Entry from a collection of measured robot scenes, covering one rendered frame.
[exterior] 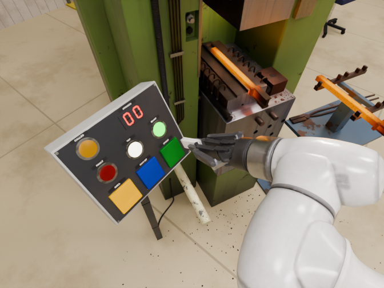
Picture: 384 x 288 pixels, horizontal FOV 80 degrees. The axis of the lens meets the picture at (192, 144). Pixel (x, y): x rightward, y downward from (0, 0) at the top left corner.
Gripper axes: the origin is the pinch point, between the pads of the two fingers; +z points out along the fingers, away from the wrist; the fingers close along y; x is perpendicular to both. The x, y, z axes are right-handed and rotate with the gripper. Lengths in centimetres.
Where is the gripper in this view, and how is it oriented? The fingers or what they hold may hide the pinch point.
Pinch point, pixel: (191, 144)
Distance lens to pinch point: 63.5
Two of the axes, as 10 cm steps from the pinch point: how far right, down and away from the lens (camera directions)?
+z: -6.7, -1.3, 7.3
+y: 6.3, -6.2, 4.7
